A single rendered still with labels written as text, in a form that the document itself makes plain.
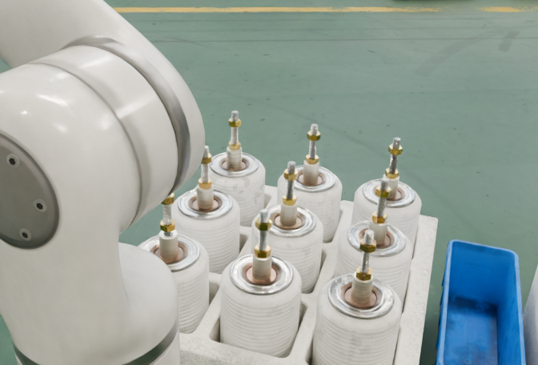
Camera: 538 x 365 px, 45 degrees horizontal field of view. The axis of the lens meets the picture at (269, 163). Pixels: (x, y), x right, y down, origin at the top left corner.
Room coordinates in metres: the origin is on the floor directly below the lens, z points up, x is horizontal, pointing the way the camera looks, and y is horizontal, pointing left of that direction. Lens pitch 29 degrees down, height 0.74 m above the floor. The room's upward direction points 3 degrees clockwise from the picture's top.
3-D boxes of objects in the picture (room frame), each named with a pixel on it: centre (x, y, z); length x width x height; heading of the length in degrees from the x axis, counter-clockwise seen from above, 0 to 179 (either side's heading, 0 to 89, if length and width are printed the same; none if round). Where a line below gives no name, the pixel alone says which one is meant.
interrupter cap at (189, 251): (0.64, 0.12, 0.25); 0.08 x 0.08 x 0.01
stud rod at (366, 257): (0.57, -0.11, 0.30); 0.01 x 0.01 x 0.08
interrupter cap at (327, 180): (0.83, -0.06, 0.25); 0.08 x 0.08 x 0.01
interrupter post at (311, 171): (0.83, -0.06, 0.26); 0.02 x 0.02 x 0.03
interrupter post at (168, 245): (0.64, 0.12, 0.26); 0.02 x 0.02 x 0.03
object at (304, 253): (0.72, -0.03, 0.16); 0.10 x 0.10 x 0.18
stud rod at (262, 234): (0.60, 0.00, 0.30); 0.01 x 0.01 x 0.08
